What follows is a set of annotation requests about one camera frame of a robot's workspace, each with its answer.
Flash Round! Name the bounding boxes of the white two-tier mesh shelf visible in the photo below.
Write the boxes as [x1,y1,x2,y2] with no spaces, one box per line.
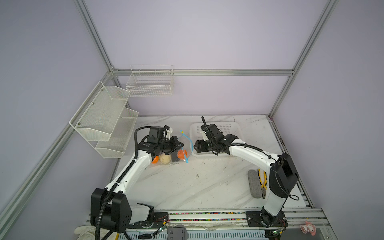
[69,82,139,159]

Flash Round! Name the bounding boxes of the white cloth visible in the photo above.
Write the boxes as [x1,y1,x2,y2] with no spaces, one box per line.
[74,226,119,240]

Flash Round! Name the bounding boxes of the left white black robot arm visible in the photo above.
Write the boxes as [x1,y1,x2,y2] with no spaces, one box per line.
[91,136,184,240]

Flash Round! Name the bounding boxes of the black round toy fruit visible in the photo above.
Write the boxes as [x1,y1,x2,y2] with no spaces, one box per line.
[171,152,180,163]

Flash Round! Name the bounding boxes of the white wire wall basket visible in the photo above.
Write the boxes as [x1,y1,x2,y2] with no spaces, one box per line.
[126,65,174,97]

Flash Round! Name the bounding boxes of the orange toy fruit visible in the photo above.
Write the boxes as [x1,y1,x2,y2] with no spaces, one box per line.
[152,156,160,164]
[177,149,188,161]

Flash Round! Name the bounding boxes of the clear zip top bag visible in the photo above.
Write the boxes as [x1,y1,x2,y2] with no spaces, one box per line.
[152,130,193,165]

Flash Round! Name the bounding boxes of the left black corrugated cable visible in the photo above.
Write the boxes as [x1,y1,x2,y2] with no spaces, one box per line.
[94,125,152,240]

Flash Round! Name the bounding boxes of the yellow handled pliers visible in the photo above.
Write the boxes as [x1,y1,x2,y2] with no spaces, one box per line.
[258,169,268,199]

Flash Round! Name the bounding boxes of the pink plush toy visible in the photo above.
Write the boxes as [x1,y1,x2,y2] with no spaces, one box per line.
[300,221,317,236]

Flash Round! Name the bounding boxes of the white plastic basket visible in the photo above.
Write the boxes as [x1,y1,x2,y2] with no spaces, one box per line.
[190,122,245,158]

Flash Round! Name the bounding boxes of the grey power adapter box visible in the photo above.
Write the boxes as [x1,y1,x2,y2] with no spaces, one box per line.
[167,225,188,240]

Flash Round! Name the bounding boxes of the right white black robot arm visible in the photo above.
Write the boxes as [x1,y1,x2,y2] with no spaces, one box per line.
[194,129,300,227]

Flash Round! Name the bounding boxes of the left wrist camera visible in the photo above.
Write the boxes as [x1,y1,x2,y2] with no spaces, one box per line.
[147,125,173,144]

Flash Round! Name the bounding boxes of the grey felt eraser block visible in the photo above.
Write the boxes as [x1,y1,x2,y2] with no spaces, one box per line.
[248,170,263,199]

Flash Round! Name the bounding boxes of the cream toy pear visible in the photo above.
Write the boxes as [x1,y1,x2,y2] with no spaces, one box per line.
[159,153,172,165]

